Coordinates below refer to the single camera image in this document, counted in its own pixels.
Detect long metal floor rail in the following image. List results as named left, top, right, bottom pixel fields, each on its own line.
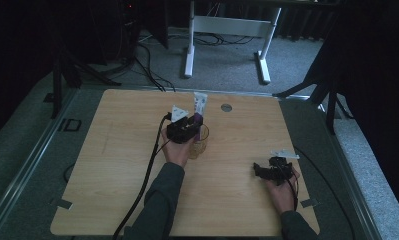
left=315, top=99, right=385, bottom=240
left=0, top=87, right=79, bottom=232

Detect right hand-held gripper black cable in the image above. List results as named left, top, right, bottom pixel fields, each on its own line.
left=286, top=171, right=301, bottom=212

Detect person's left hand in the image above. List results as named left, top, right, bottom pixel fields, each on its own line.
left=160, top=127, right=195, bottom=168

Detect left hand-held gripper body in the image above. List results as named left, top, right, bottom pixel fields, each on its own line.
left=166, top=104, right=201, bottom=145

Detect looped black cable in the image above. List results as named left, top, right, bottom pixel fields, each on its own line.
left=62, top=162, right=76, bottom=184

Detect hand-held gripper black cable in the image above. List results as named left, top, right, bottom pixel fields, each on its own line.
left=111, top=112, right=173, bottom=240
left=286, top=171, right=301, bottom=212

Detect clear amber glass mug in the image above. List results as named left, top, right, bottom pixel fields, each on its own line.
left=186, top=123, right=211, bottom=160

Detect white metal desk frame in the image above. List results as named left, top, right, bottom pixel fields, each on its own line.
left=183, top=0, right=283, bottom=85

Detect tangled cables under desk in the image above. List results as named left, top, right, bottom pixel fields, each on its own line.
left=168, top=30, right=256, bottom=47

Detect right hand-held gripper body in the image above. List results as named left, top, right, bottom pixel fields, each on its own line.
left=267, top=148, right=301, bottom=187

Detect black floor cables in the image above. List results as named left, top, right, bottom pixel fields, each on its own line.
left=133, top=41, right=177, bottom=93

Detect left hand-held gripper black cable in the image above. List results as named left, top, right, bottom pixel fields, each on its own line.
left=111, top=112, right=173, bottom=240

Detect person's right hand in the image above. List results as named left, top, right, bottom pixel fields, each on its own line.
left=265, top=167, right=301, bottom=215

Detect purple and white toothpaste tube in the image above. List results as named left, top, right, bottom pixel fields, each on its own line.
left=192, top=91, right=209, bottom=142

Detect grey tape piece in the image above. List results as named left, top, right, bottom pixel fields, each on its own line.
left=299, top=198, right=320, bottom=209
left=48, top=197, right=74, bottom=211

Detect black tripod stand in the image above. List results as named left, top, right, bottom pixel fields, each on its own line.
left=50, top=39, right=122, bottom=120
left=272, top=29, right=355, bottom=136

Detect black computer tower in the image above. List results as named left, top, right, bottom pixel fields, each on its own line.
left=115, top=0, right=142, bottom=64

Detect thin black cable on mat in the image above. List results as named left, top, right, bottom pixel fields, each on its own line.
left=293, top=145, right=357, bottom=240

